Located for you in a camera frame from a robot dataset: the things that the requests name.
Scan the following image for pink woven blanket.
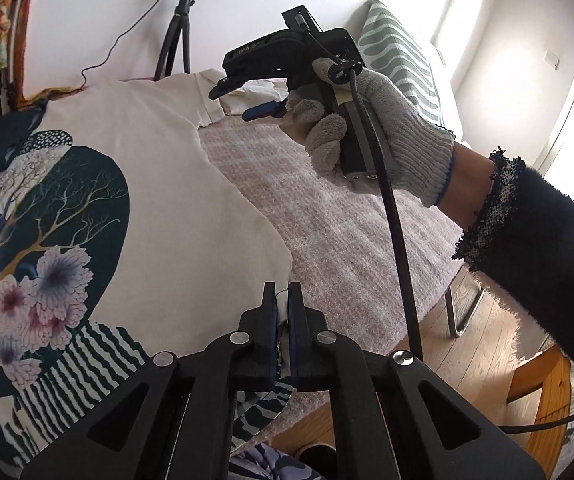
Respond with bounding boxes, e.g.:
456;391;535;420
196;74;468;413

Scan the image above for wooden chair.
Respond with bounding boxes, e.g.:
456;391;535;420
506;344;574;480

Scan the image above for white printed t-shirt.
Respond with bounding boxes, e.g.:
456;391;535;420
0;72;294;480

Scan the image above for thin black ring light cable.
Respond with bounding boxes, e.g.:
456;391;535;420
80;0;182;93

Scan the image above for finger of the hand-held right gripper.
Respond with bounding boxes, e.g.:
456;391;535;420
209;71;255;102
241;100;288;122

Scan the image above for lilac patterned pants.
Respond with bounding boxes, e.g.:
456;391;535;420
229;442;321;480

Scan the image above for black hanging strap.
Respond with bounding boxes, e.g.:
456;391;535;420
0;0;24;117

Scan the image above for crumpled white cloth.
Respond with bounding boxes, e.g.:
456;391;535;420
218;79;289;117

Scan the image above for green patterned pillow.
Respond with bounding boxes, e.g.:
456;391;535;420
356;0;456;144

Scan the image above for orange patterned cloth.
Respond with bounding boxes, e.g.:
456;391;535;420
21;84;84;110

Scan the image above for metal bed leg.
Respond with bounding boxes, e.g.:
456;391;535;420
444;279;486;339

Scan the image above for dark slipper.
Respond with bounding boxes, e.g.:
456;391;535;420
294;442;341;480

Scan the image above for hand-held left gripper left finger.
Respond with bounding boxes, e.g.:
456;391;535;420
20;282;278;480

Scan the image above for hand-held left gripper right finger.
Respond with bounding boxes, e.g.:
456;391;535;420
287;282;554;480

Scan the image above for person's right hand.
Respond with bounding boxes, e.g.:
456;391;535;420
279;56;456;209

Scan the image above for person's right forearm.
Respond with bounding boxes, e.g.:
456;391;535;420
436;142;574;401

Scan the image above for black tripod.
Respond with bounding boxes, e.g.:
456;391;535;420
154;0;194;82

